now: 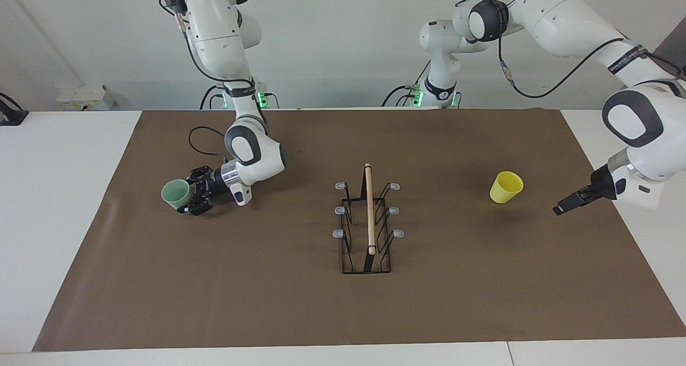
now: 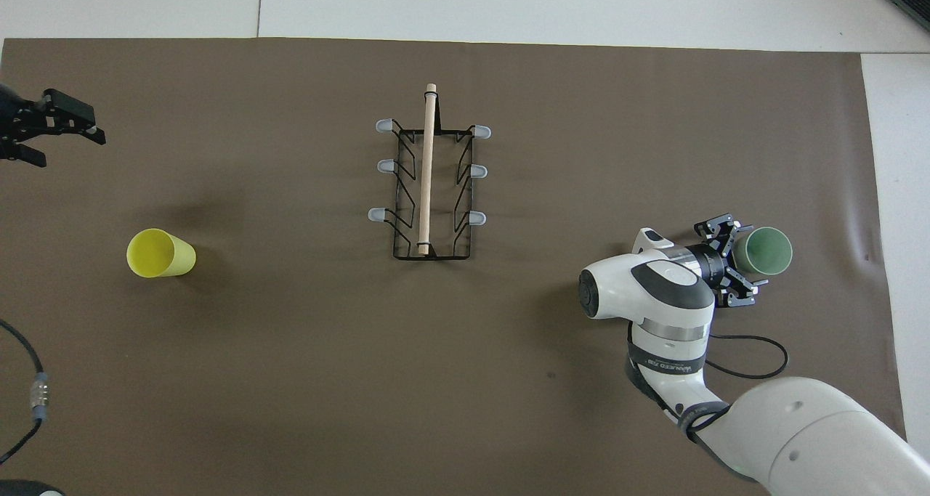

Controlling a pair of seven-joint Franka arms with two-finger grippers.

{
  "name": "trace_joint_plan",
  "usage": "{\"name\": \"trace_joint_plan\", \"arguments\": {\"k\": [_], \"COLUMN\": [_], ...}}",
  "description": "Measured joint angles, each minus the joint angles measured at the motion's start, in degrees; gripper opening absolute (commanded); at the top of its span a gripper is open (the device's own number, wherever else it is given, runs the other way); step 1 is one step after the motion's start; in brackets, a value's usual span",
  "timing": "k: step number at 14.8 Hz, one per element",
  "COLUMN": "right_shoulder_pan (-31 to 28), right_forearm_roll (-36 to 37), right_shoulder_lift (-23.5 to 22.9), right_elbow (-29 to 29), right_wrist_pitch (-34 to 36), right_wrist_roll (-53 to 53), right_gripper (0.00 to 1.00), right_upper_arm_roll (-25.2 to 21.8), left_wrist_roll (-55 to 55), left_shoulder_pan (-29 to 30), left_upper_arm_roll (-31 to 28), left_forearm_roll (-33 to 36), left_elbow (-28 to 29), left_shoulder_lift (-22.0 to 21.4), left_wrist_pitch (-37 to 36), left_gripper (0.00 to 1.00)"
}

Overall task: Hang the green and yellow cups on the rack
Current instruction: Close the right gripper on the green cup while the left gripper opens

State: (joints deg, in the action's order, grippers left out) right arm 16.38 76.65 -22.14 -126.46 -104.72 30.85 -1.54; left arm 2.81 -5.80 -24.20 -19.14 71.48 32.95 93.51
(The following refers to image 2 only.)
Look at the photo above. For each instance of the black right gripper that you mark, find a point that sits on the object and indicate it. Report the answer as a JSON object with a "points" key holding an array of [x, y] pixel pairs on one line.
{"points": [[708, 267]]}

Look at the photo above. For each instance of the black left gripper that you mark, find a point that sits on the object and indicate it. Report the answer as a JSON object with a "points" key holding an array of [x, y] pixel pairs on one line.
{"points": [[18, 118]]}

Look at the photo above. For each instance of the green plastic cup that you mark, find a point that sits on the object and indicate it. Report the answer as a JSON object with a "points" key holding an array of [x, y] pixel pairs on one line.
{"points": [[766, 250]]}

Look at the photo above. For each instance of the yellow plastic cup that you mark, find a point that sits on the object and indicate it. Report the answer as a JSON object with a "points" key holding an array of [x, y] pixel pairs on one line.
{"points": [[156, 253]]}

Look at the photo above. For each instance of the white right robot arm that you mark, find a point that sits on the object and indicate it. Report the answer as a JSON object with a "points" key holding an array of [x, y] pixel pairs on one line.
{"points": [[785, 431]]}

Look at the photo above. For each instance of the brown table mat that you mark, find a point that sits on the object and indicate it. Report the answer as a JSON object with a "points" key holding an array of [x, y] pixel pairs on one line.
{"points": [[290, 372]]}

